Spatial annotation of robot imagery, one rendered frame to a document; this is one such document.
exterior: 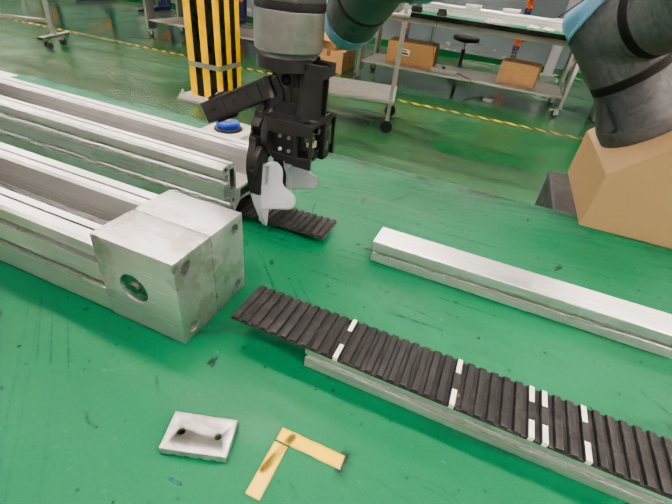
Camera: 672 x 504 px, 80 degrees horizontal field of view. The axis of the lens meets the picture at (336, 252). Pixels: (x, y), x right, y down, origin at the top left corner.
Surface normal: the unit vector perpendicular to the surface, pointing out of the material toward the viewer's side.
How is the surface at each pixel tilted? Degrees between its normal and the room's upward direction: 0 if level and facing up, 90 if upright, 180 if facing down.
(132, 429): 0
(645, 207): 90
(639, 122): 86
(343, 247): 0
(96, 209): 90
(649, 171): 90
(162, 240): 0
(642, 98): 81
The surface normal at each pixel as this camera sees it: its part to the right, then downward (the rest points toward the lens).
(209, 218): 0.11, -0.81
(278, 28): -0.20, 0.55
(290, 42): 0.11, 0.58
